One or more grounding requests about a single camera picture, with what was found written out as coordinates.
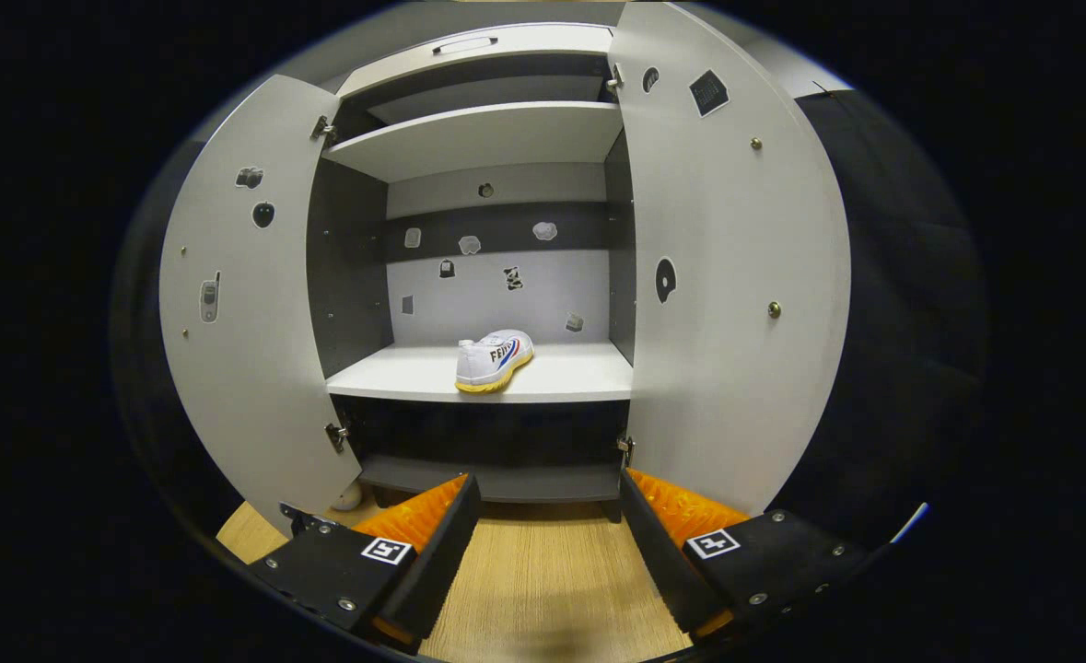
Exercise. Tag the white cabinet shelf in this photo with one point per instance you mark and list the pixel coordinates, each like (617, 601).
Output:
(478, 138)
(395, 373)

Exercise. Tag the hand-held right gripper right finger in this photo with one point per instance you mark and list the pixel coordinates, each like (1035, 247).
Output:
(662, 562)

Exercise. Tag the white cabinet door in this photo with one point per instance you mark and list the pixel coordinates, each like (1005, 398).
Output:
(248, 350)
(736, 230)

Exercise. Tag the white shoe cabinet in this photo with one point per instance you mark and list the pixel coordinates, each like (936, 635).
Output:
(496, 304)

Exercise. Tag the white striped shoe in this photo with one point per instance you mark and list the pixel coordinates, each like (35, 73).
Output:
(487, 364)

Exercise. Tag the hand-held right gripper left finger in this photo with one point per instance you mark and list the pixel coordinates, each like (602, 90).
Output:
(437, 562)

